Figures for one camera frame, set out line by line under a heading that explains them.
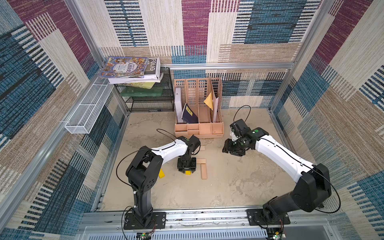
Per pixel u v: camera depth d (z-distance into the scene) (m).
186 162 0.76
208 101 0.91
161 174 0.88
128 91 1.00
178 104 0.98
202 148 0.98
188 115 1.05
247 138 0.59
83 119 0.71
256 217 0.74
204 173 0.89
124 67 0.82
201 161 0.94
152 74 0.80
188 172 0.87
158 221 0.73
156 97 1.13
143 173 0.49
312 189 0.42
